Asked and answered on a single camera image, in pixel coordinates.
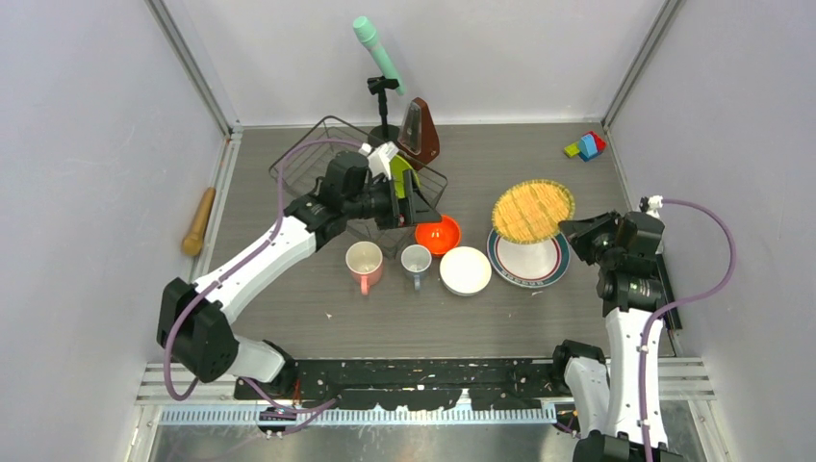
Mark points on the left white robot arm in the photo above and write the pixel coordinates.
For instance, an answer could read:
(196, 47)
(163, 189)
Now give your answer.
(196, 318)

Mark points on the white bowl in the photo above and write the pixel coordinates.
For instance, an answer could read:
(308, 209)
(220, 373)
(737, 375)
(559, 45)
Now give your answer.
(465, 271)

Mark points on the black microphone stand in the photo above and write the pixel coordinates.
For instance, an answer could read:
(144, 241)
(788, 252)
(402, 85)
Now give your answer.
(384, 131)

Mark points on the woven bamboo tray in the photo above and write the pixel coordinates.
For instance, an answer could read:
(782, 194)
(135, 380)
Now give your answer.
(530, 212)

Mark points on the black wire dish rack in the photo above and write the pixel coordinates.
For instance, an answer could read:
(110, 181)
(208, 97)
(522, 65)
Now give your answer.
(334, 135)

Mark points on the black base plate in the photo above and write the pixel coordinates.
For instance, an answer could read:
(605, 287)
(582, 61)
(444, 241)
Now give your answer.
(418, 384)

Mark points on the grey mug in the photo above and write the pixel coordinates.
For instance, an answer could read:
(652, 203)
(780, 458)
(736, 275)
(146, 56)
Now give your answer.
(416, 261)

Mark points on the teal microphone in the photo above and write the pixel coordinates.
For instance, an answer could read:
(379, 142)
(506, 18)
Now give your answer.
(367, 35)

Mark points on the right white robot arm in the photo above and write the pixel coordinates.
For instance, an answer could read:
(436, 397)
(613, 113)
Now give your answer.
(616, 395)

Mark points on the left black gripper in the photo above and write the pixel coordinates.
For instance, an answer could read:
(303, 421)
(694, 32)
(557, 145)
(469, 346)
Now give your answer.
(414, 209)

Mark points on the pink mug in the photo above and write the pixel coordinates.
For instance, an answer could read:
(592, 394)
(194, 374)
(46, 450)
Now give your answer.
(365, 262)

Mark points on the large green-rimmed plate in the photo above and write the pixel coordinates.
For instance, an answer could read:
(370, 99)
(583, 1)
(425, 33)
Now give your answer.
(529, 266)

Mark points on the black handheld microphone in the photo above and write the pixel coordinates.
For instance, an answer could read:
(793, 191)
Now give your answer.
(671, 318)

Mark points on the colourful toy blocks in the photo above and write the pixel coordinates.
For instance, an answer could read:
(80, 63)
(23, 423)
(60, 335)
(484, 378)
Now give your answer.
(587, 148)

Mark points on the orange bowl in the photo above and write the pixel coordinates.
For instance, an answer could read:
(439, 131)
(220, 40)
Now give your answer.
(440, 237)

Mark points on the brown metronome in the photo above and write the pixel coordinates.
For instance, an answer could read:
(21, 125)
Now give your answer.
(418, 139)

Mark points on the wooden rolling pin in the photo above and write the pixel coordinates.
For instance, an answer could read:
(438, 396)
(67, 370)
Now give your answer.
(193, 241)

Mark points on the lime green plate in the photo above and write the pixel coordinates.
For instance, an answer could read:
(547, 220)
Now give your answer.
(398, 165)

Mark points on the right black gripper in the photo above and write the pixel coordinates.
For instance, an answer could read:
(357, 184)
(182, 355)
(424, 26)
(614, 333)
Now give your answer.
(579, 232)

